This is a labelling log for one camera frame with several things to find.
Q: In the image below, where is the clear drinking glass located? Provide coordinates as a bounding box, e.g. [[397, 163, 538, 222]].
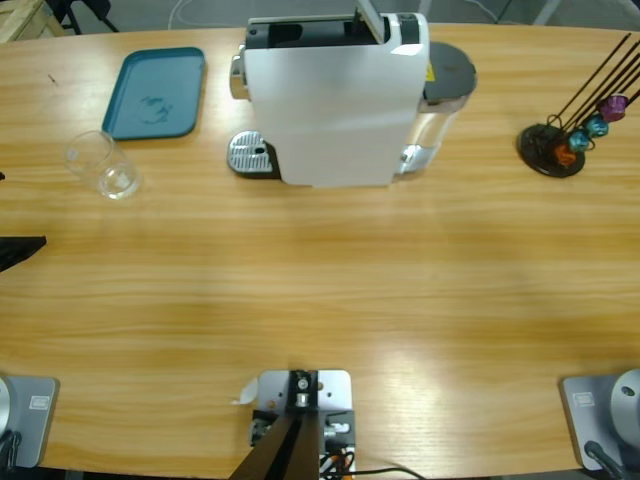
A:
[[63, 129, 142, 202]]

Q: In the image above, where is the white capsule coffee machine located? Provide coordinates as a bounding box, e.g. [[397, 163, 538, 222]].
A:
[[229, 0, 479, 191]]

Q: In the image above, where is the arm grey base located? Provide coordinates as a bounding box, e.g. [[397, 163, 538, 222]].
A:
[[0, 374, 60, 470], [558, 368, 640, 472]]

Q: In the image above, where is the teal coffee capsule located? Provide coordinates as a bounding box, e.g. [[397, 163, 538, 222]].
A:
[[568, 129, 595, 154], [583, 115, 611, 139]]

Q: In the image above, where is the purple coffee capsule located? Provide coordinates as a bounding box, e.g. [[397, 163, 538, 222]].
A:
[[598, 93, 630, 122]]

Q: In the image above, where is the wooden crate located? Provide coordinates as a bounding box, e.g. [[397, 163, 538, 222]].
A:
[[0, 0, 64, 45]]

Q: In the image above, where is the teal plastic tray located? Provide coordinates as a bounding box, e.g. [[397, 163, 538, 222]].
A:
[[101, 46, 208, 142]]

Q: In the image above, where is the white paper label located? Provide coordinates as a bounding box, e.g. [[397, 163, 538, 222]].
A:
[[229, 377, 260, 407]]

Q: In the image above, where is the black capsule holder stand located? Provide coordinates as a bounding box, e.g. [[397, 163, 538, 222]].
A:
[[517, 32, 640, 179]]

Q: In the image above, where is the black chair frame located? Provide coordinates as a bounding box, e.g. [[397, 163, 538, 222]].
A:
[[47, 0, 121, 35]]

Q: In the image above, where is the black base cable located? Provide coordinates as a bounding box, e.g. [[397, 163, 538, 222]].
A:
[[583, 439, 629, 480], [0, 429, 22, 470]]

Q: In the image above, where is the white floor cable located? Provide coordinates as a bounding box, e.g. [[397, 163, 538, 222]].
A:
[[167, 0, 236, 29]]

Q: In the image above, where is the dark camera post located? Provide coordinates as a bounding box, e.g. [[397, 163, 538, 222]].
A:
[[233, 369, 321, 480]]

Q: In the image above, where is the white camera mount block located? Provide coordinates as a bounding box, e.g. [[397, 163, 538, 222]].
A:
[[249, 369, 357, 474]]

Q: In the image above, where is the orange and black cable bundle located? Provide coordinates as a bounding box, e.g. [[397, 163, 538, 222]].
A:
[[319, 446, 426, 480]]

